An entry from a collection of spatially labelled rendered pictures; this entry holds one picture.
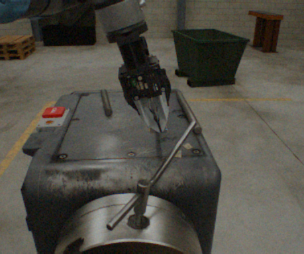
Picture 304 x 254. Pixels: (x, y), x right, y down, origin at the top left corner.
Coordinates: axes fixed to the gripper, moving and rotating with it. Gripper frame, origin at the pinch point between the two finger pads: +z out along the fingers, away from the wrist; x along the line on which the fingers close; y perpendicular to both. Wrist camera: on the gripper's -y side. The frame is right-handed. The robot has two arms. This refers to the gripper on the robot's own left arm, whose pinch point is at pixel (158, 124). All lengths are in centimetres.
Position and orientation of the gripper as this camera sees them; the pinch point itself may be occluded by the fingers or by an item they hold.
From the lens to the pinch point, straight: 59.1
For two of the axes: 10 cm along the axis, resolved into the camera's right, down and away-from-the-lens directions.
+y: 0.7, 4.5, -8.9
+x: 9.5, -3.0, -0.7
